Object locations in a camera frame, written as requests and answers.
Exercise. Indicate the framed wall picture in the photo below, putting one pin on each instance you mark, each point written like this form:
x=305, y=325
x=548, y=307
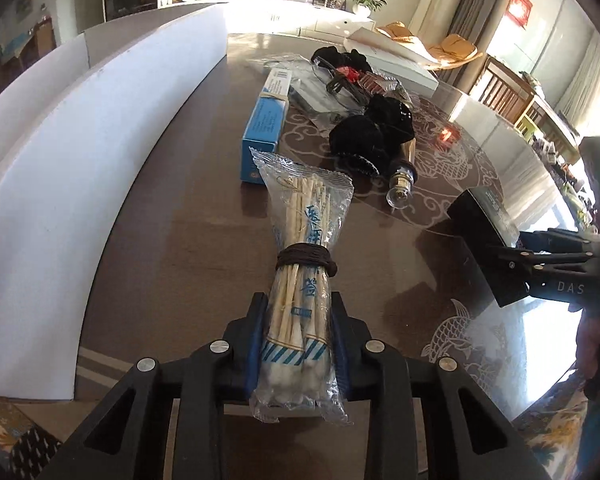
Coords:
x=24, y=2

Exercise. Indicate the red wall hanging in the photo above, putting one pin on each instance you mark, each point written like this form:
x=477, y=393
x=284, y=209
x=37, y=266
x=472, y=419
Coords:
x=520, y=7

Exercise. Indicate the cream curtain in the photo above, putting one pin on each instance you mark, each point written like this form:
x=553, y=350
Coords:
x=437, y=0

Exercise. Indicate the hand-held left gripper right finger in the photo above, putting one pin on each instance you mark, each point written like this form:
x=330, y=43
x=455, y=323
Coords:
x=340, y=342

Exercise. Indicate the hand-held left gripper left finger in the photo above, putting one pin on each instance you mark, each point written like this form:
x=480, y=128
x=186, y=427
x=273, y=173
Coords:
x=257, y=342

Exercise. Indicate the red pouch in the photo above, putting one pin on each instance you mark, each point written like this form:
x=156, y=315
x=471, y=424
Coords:
x=375, y=81

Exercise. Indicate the black cloth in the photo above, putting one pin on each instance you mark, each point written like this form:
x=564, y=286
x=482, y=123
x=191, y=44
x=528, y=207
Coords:
x=337, y=55

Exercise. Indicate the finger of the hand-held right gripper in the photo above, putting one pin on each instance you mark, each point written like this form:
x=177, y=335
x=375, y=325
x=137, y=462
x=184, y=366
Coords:
x=560, y=240
x=545, y=265

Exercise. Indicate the black box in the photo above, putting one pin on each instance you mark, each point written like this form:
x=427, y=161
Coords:
x=480, y=230

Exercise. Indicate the patterned rug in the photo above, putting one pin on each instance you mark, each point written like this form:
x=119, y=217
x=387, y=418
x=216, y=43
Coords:
x=15, y=440

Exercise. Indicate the long blue box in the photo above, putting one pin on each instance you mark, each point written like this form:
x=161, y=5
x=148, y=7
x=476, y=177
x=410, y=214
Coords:
x=265, y=125

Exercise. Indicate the person's right hand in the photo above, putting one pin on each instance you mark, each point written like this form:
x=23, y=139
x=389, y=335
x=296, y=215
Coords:
x=597, y=345

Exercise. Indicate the white foam board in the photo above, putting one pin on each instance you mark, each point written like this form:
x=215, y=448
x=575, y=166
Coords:
x=65, y=185

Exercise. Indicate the wooden chair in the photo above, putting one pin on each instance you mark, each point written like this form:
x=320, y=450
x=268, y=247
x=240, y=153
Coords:
x=502, y=90

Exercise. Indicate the black fuzzy scrunchie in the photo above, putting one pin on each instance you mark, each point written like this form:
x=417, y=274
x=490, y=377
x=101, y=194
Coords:
x=392, y=112
x=357, y=142

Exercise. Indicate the clear safety glasses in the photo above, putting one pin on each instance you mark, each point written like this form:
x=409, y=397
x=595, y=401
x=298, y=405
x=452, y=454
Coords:
x=342, y=85

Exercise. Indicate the glass bottle with gold cap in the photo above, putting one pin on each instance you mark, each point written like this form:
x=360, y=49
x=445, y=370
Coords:
x=402, y=177

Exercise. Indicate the cluttered side table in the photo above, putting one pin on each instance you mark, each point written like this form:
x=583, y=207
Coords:
x=555, y=140

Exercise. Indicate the white television cabinet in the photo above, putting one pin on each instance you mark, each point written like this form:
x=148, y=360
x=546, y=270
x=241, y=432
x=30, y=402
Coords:
x=305, y=17

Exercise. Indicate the clear plastic bag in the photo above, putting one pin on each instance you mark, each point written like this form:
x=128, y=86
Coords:
x=305, y=92

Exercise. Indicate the lounge chair with orange cushions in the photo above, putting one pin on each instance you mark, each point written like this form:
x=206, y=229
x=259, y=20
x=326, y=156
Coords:
x=450, y=47

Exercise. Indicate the grey curtain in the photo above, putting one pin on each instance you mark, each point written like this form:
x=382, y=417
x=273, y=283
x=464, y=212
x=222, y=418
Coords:
x=482, y=10

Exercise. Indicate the clear packet of white sticks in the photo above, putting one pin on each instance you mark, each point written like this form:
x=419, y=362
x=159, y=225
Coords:
x=300, y=230

